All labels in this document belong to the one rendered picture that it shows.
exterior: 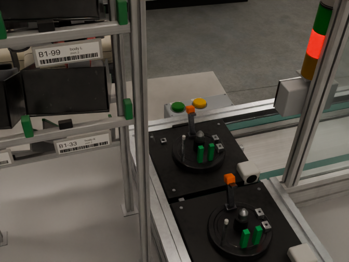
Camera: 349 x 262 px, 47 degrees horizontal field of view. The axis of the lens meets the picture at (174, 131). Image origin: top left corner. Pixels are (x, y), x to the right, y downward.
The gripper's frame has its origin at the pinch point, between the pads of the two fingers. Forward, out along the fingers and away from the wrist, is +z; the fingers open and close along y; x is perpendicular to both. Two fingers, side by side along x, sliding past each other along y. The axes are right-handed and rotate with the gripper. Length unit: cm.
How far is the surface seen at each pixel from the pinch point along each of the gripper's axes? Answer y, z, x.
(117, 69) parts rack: 6.3, 8.3, -9.4
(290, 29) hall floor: 209, -153, 196
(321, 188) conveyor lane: 58, 32, 17
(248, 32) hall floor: 169, -155, 200
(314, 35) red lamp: 43.2, 10.3, -19.3
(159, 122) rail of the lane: 22.4, 2.4, 29.7
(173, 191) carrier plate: 18.8, 26.4, 17.4
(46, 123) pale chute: -7.8, 13.4, 0.3
